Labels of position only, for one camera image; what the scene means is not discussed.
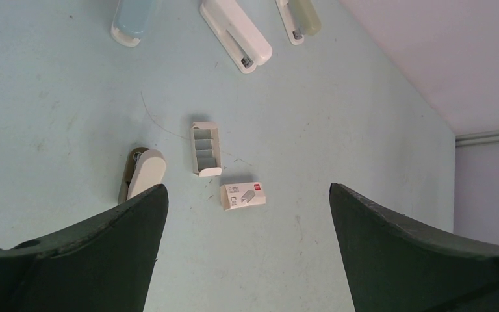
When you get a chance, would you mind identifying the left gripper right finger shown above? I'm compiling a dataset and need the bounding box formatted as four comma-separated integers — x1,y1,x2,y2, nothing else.
329,183,499,311

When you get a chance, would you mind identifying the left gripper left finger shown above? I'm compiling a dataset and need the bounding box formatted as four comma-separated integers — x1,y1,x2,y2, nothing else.
0,185,168,311

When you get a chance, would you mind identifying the beige brown stapler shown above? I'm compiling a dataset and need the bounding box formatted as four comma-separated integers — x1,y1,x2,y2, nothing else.
118,147,167,205

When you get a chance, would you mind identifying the light blue stapler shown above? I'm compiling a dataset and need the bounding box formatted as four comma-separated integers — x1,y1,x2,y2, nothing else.
110,0,156,48

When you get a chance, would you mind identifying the white stapler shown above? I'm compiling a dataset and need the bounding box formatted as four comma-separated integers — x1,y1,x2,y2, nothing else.
199,0,273,74

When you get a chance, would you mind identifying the olive green stapler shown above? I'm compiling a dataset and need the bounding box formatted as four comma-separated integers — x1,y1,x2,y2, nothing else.
275,0,322,46

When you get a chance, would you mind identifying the white staple box sleeve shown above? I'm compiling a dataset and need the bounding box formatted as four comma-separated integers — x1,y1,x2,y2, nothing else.
220,182,266,211

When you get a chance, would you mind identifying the open staple tray box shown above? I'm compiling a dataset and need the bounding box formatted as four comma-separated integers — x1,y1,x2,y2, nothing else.
190,122,223,177

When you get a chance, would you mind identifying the right aluminium frame post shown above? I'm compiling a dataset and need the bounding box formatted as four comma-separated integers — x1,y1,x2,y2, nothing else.
455,130,499,148

